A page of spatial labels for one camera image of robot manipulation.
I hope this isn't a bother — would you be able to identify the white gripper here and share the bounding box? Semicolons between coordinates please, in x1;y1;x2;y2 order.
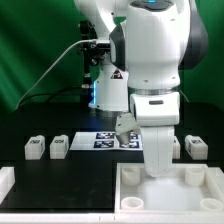
130;93;180;177

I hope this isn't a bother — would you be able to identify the white square tabletop part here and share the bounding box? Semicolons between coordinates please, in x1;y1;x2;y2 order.
115;163;224;214

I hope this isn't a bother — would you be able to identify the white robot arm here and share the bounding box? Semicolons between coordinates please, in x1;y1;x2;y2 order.
74;0;208;177

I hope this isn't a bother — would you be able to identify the white sheet with markers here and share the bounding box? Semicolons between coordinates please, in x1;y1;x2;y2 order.
70;131;142;151

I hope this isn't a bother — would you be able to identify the green backdrop curtain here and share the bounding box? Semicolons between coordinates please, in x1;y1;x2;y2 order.
0;0;224;121

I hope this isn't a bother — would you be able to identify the white obstacle block left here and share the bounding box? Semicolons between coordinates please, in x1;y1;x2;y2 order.
0;167;15;204

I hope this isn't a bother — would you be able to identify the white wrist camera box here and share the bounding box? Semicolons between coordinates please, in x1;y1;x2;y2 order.
115;113;140;144

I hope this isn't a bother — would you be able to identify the black camera on stand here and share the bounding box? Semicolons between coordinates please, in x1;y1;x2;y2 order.
78;20;110;102

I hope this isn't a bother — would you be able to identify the black cable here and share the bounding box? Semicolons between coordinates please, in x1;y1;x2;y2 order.
18;85;84;108

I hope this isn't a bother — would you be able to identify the grey camera cable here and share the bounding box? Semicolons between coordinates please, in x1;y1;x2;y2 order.
15;39;98;110

